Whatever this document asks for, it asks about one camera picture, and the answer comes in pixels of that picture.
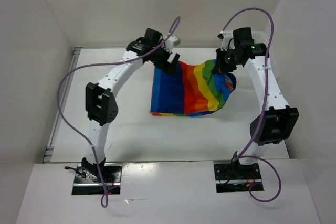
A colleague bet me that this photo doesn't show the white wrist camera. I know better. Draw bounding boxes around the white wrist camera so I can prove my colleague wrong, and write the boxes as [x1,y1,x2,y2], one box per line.
[217,31,234,51]
[162,34,181,53]

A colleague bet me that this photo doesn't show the rainbow striped shorts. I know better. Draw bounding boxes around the rainbow striped shorts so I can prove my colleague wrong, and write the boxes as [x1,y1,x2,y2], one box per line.
[150,59,237,117]

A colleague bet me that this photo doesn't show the white plastic basket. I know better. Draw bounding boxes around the white plastic basket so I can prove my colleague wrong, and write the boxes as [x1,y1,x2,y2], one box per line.
[252,30,280,81]

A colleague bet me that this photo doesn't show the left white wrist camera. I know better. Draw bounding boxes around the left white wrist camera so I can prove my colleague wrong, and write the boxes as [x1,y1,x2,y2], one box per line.
[162,34,181,53]

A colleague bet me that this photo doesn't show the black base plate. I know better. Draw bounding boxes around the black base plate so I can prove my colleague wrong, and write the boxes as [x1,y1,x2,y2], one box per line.
[213,161,264,193]
[71,163,122,196]

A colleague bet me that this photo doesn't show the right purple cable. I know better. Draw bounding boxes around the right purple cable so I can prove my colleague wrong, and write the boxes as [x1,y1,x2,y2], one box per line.
[222,7,282,202]

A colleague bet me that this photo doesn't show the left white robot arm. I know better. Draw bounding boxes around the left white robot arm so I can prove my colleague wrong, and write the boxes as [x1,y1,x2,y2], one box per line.
[81,28,181,182]

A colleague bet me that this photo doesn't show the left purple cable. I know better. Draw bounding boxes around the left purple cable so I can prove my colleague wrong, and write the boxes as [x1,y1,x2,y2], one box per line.
[58,15,182,208]

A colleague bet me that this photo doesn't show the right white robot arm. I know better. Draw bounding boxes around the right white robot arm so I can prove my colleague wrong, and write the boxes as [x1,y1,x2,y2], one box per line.
[214,27,299,178]

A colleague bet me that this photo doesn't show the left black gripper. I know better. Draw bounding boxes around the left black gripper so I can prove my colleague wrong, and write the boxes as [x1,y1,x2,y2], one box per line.
[150,42,179,76]

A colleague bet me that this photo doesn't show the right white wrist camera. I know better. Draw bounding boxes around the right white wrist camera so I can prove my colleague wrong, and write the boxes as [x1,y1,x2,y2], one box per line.
[217,31,234,51]

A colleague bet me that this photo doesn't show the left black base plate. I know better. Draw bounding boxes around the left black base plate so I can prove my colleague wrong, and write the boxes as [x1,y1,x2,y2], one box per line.
[71,163,122,196]

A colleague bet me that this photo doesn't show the purple cable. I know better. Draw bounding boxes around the purple cable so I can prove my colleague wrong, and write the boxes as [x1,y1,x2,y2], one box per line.
[222,7,282,202]
[58,15,182,208]

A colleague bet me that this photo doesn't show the aluminium table edge rail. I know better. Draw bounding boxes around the aluminium table edge rail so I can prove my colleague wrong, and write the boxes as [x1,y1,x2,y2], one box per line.
[42,47,82,163]

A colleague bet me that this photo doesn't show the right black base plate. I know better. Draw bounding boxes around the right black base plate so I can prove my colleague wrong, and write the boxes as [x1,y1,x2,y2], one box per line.
[213,161,264,193]

